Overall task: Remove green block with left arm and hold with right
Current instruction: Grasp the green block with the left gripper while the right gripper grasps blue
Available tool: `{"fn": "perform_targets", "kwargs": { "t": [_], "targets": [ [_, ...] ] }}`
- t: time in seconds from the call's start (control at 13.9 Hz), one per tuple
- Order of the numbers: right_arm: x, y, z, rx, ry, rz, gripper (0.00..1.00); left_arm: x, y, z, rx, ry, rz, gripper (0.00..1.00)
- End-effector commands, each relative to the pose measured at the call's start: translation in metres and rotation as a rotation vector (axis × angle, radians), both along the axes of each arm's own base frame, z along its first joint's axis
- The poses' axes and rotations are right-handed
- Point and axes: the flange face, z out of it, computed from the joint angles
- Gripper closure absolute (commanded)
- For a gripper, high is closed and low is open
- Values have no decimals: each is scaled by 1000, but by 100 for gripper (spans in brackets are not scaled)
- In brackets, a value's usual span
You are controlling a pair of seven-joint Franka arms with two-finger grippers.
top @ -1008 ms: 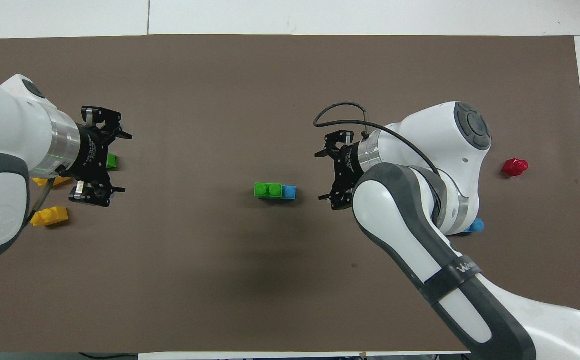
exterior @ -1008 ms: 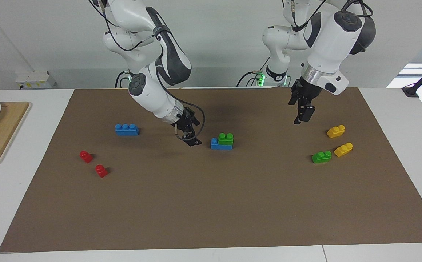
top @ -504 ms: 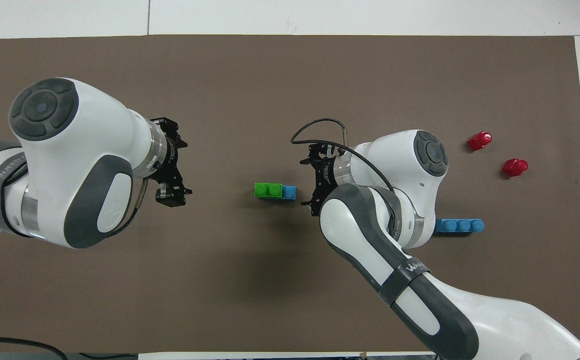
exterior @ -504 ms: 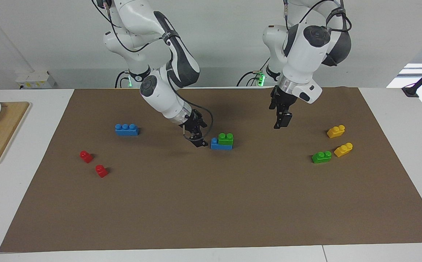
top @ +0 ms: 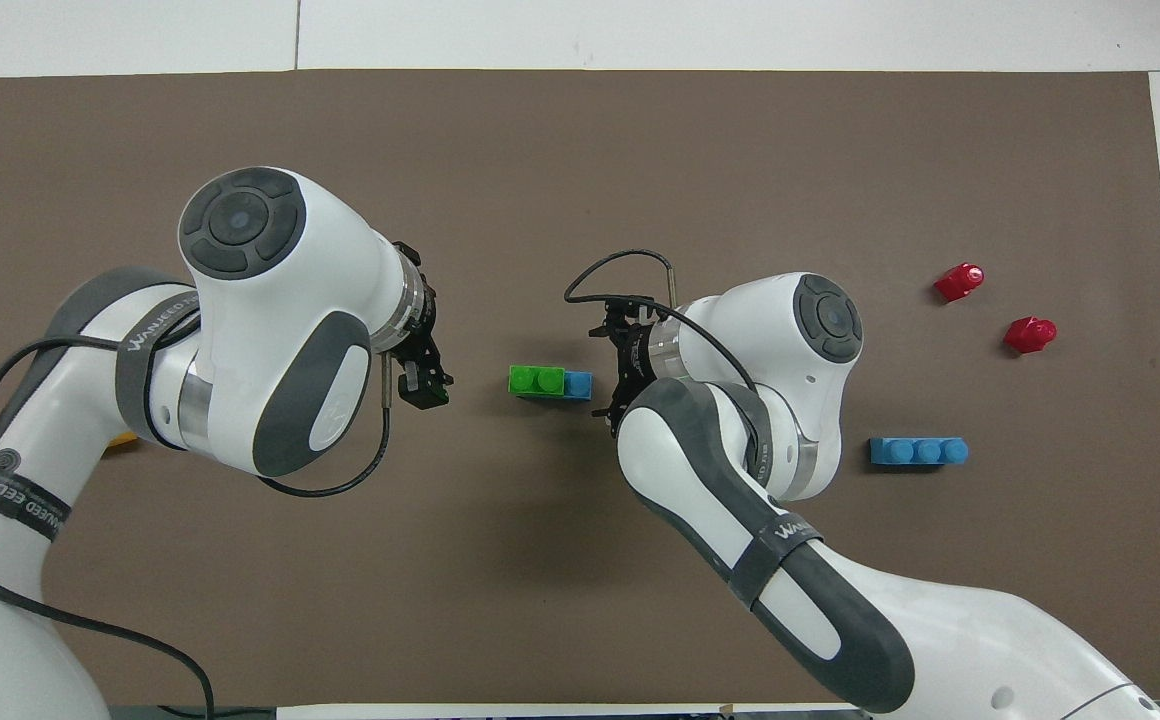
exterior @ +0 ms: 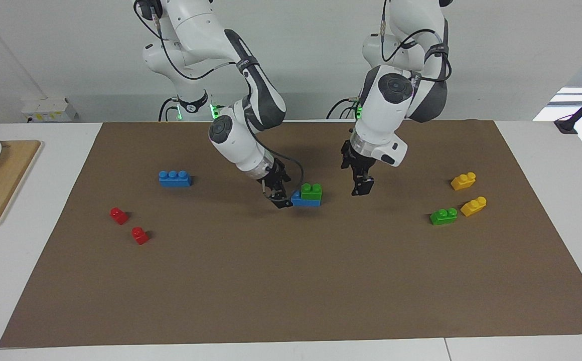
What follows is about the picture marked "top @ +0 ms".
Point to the yellow two-stud block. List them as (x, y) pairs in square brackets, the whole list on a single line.
[(122, 444)]

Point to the red one-stud block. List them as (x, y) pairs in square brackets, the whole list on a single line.
[(1030, 335), (959, 282)]

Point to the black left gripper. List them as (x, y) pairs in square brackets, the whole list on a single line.
[(428, 320)]

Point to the blue three-stud block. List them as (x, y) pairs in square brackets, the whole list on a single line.
[(918, 452), (578, 385)]

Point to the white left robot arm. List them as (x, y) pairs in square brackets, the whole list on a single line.
[(270, 300)]

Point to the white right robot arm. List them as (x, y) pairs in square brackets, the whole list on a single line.
[(740, 440)]

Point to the brown paper table mat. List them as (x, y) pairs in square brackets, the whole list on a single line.
[(580, 150)]

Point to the plain green two-stud block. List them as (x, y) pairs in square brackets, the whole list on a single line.
[(535, 380)]

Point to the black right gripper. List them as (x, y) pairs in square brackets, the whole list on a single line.
[(638, 360)]

